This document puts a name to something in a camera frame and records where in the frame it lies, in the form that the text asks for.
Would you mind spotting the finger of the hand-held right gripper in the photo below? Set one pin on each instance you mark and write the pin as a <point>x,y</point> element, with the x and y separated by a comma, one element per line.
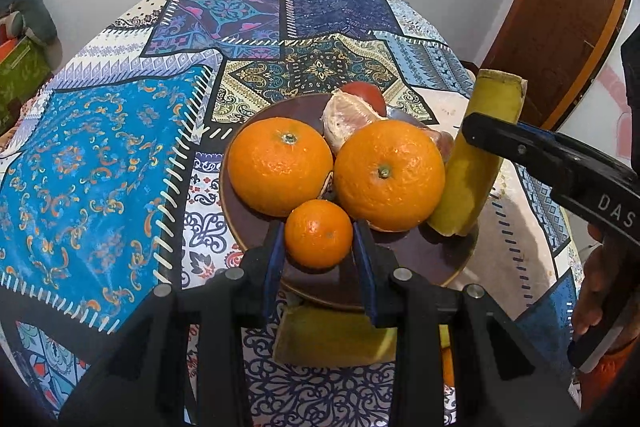
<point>520,150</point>
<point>555,134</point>

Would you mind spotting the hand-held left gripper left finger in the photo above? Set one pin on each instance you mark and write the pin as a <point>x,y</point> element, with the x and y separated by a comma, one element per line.
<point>272,269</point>

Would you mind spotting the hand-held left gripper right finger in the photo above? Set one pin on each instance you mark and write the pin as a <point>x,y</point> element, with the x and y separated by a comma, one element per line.
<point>365,269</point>

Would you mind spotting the small tangerine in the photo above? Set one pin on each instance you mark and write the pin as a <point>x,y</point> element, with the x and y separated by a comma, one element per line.
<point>319,234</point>

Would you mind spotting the brown round plate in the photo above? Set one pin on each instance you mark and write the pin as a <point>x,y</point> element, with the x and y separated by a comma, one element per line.
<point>237,217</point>

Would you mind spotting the yellow banana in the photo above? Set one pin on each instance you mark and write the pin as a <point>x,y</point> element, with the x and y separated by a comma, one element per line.
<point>467,187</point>

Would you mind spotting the red date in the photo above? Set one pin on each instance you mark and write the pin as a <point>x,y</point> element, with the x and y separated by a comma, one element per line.
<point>444,147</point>

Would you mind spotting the large orange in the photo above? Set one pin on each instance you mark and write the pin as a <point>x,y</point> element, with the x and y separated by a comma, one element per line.
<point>280,164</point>
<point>390,177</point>

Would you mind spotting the peeled pomelo segment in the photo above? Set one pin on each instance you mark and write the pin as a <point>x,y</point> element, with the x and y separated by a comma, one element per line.
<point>350,119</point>

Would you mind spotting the red tomato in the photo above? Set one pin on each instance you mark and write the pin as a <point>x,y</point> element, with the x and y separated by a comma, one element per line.
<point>370,94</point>

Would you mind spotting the person's right hand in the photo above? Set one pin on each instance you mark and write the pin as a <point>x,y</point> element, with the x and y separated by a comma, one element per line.
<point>592,282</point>

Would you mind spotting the brown wooden door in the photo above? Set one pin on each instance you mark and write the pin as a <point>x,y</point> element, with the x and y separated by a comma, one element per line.
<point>550,7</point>

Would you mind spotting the blue patchwork tablecloth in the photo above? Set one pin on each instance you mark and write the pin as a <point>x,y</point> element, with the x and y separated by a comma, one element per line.
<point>100,157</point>

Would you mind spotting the green patterned box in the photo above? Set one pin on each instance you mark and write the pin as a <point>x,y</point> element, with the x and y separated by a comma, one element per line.
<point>20,77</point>

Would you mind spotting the grey plush pillow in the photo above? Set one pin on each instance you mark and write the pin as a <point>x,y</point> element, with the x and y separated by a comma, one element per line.
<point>27,7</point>

